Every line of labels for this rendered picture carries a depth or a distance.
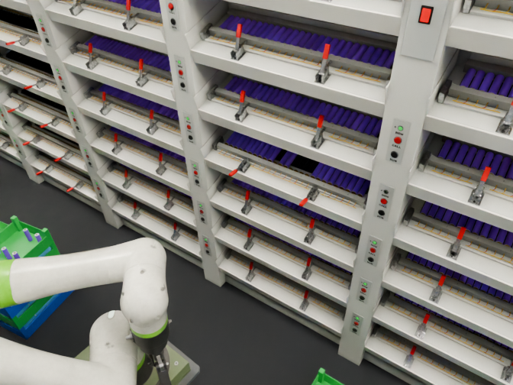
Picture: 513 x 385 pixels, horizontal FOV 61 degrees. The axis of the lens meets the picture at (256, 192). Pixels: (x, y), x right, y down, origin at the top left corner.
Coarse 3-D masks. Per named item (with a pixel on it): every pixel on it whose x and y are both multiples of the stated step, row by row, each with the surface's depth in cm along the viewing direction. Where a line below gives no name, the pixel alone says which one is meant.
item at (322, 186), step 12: (240, 156) 151; (252, 156) 149; (264, 168) 146; (276, 168) 144; (300, 180) 141; (312, 180) 138; (324, 192) 136; (336, 192) 135; (348, 192) 133; (360, 204) 132
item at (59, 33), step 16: (32, 0) 161; (48, 16) 162; (48, 32) 167; (64, 32) 169; (48, 48) 173; (64, 80) 180; (80, 80) 183; (64, 96) 187; (80, 112) 189; (80, 144) 204; (96, 160) 206; (96, 176) 214; (96, 192) 225; (112, 192) 222; (112, 224) 236
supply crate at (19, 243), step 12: (12, 216) 187; (12, 228) 188; (36, 228) 185; (0, 240) 184; (12, 240) 187; (24, 240) 187; (36, 240) 186; (48, 240) 182; (12, 252) 181; (24, 252) 181; (36, 252) 178
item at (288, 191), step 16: (224, 128) 159; (208, 144) 154; (208, 160) 154; (224, 160) 153; (240, 160) 152; (240, 176) 150; (256, 176) 146; (272, 176) 145; (272, 192) 146; (288, 192) 140; (304, 192) 139; (320, 192) 138; (368, 192) 135; (320, 208) 136; (336, 208) 134; (352, 208) 133; (352, 224) 132
